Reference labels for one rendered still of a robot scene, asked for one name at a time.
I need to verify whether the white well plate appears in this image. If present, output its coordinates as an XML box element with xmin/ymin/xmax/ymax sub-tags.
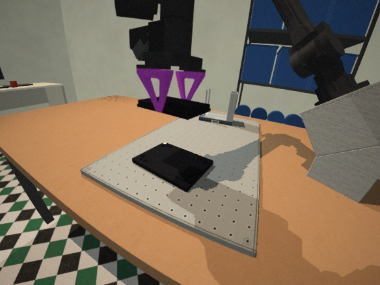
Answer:
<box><xmin>204</xmin><ymin>111</ymin><xmax>227</xmax><ymax>120</ymax></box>

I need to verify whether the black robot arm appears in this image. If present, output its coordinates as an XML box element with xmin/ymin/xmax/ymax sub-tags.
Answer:
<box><xmin>115</xmin><ymin>0</ymin><xmax>370</xmax><ymax>106</ymax></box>

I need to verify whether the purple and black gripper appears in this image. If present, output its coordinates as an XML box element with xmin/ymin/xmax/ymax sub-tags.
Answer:
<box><xmin>136</xmin><ymin>18</ymin><xmax>206</xmax><ymax>113</ymax></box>

